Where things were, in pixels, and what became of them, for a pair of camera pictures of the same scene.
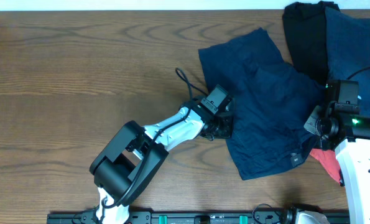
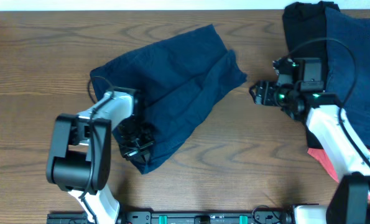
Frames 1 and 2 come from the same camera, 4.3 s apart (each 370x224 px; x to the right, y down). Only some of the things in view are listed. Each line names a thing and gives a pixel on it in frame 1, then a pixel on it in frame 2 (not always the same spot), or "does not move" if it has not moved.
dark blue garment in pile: x=355 y=51 does not move
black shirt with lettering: x=306 y=30 does not move
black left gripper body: x=224 y=130 → x=136 y=144
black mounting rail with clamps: x=292 y=217 does not move
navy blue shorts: x=275 y=102 → x=180 y=82
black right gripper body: x=314 y=124 → x=273 y=95
